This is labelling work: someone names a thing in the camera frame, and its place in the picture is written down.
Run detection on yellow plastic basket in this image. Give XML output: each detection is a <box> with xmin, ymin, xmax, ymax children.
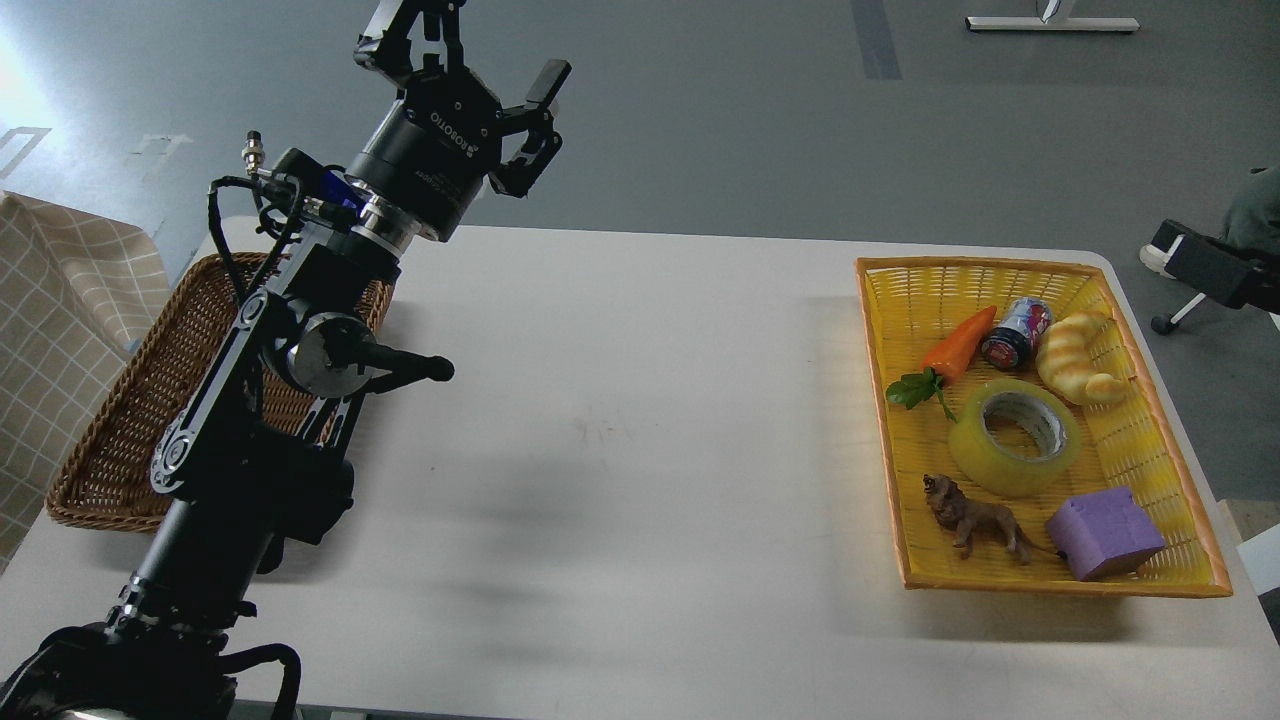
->
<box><xmin>855</xmin><ymin>256</ymin><xmax>1233</xmax><ymax>600</ymax></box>

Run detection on brown wicker basket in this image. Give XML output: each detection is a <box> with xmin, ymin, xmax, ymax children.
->
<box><xmin>45</xmin><ymin>252</ymin><xmax>397</xmax><ymax>534</ymax></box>

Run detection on orange toy carrot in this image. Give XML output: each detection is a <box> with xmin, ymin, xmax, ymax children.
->
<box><xmin>884</xmin><ymin>305</ymin><xmax>997</xmax><ymax>423</ymax></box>

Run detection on white metal stand base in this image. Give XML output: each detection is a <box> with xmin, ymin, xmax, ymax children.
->
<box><xmin>965</xmin><ymin>1</ymin><xmax>1140</xmax><ymax>35</ymax></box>

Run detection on purple foam block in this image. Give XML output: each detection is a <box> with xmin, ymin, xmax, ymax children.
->
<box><xmin>1044</xmin><ymin>486</ymin><xmax>1167</xmax><ymax>582</ymax></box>

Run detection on yellow tape roll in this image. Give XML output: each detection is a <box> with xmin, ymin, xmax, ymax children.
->
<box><xmin>947</xmin><ymin>379</ymin><xmax>1083</xmax><ymax>498</ymax></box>

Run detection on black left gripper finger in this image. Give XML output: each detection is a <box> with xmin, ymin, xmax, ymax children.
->
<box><xmin>488</xmin><ymin>59</ymin><xmax>572</xmax><ymax>199</ymax></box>
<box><xmin>353</xmin><ymin>1</ymin><xmax>466</xmax><ymax>92</ymax></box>

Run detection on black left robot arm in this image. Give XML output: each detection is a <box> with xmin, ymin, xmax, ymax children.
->
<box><xmin>3</xmin><ymin>1</ymin><xmax>572</xmax><ymax>719</ymax></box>

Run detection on brown toy lion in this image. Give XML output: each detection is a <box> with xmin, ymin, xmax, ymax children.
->
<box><xmin>922</xmin><ymin>473</ymin><xmax>1066</xmax><ymax>565</ymax></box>

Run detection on toy croissant bread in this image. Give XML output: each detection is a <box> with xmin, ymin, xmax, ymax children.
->
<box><xmin>1036</xmin><ymin>309</ymin><xmax>1130</xmax><ymax>407</ymax></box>

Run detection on small soda can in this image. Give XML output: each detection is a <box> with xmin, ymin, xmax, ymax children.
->
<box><xmin>979</xmin><ymin>297</ymin><xmax>1053</xmax><ymax>372</ymax></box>

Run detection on beige checkered cloth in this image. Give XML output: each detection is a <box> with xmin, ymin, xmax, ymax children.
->
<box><xmin>1</xmin><ymin>193</ymin><xmax>172</xmax><ymax>564</ymax></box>

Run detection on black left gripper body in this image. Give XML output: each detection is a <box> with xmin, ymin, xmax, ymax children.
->
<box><xmin>346</xmin><ymin>68</ymin><xmax>500</xmax><ymax>242</ymax></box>

